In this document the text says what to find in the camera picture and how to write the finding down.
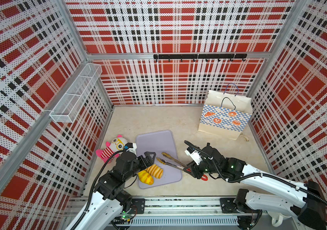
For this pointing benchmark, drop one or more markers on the yellow orange striped bread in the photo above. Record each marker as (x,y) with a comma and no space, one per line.
(145,177)

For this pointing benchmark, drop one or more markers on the white ceramic mug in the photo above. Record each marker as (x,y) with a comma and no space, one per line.
(277,218)

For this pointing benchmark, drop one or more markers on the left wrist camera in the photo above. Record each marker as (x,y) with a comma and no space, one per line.
(132,147)

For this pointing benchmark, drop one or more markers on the lavender plastic tray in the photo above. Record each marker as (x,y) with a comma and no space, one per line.
(158,142)

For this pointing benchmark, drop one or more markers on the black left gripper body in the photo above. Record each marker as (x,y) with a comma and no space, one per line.
(143,165)

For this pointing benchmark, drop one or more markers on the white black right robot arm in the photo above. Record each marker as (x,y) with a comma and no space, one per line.
(305,201)

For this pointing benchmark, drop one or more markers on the ridged long bread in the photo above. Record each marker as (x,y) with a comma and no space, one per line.
(155,171)

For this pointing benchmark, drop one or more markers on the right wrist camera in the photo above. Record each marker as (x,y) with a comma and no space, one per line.
(194,154)

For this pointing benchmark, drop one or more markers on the white wire mesh basket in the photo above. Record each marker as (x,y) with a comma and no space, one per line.
(71,103)

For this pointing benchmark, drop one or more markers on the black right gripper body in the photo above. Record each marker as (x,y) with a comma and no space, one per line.
(203,168)

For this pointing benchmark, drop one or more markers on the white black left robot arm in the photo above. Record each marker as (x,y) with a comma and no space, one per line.
(107,198)

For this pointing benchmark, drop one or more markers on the pink striped plush toy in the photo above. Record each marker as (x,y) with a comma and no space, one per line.
(115,145)

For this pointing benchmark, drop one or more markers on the black wall hook rail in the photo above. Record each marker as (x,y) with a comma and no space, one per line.
(231,56)

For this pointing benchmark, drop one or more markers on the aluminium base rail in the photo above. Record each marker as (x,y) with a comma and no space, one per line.
(191,211)

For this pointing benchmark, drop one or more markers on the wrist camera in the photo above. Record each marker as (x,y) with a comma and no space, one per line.
(132,147)
(194,154)

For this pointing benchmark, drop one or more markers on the blue checkered paper bag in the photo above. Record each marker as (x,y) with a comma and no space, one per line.
(225,113)

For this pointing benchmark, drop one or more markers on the steel tongs red handle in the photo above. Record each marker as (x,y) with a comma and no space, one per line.
(172,162)

